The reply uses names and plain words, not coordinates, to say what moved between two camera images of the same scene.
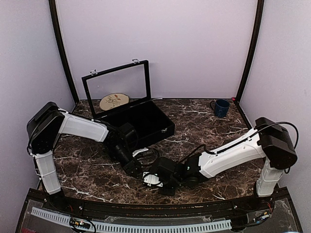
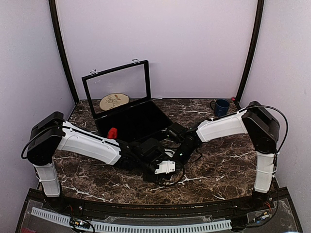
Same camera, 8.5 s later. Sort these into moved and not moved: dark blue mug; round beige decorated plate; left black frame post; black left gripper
Moved: black left gripper
Not moved: round beige decorated plate; dark blue mug; left black frame post
